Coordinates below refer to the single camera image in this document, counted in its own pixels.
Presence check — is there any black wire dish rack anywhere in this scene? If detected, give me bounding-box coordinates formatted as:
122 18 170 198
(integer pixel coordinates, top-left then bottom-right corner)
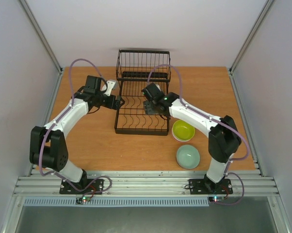
114 49 170 136

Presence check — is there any lime green bowl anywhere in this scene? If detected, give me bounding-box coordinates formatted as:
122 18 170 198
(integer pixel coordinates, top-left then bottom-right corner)
172 120 195 142

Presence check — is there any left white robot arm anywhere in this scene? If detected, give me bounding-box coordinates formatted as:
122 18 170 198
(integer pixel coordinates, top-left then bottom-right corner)
29 76 124 193

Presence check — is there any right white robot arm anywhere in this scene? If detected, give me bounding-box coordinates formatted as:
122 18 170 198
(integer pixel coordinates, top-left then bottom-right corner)
142 83 241 194

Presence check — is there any pale green celadon bowl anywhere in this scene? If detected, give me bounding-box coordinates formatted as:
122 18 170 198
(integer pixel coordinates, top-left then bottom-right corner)
176 145 200 169

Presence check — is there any left small circuit board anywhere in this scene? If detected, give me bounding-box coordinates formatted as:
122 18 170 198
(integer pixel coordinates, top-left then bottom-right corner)
75 197 92 204

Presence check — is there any small circuit board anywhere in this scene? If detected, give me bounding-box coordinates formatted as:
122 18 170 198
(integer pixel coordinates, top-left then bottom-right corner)
75 197 92 204
209 196 227 203

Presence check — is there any right small circuit board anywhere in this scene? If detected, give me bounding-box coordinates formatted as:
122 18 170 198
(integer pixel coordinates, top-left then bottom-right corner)
209 196 227 203

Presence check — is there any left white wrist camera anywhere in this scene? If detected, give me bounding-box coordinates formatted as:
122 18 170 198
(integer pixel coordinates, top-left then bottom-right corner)
104 80 118 96

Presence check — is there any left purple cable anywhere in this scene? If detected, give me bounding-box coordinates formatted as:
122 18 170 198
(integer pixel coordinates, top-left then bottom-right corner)
38 58 113 195

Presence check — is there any purple cable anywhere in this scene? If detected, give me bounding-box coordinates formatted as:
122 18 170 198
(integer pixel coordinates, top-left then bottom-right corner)
38 58 113 195
147 64 251 207

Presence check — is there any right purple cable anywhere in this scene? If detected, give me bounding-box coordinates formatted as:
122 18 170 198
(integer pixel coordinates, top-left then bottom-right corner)
147 64 251 207

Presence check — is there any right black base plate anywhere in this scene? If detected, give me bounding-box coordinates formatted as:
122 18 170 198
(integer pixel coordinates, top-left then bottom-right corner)
185 178 233 195

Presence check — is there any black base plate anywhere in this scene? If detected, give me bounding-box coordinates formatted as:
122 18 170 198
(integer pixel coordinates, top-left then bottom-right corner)
185 178 233 195
59 179 104 195

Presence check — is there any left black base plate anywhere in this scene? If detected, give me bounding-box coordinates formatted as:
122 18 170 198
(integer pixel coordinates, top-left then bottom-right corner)
59 179 104 195

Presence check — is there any left aluminium corner post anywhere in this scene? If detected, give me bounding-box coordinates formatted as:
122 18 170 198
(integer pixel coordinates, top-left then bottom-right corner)
18 0 63 74

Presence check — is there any aluminium corner post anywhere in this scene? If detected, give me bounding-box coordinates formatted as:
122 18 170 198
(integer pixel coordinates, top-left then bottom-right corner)
228 0 275 74
18 0 63 74

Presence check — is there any aluminium front rail frame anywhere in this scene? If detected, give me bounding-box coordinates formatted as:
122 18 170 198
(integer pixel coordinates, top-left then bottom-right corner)
13 169 279 197

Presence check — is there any grey slotted cable duct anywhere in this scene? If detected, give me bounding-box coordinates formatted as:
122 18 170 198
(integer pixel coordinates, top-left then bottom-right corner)
24 197 209 208

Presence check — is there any right aluminium corner post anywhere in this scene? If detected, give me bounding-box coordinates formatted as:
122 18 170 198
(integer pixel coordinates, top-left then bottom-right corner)
228 0 275 74

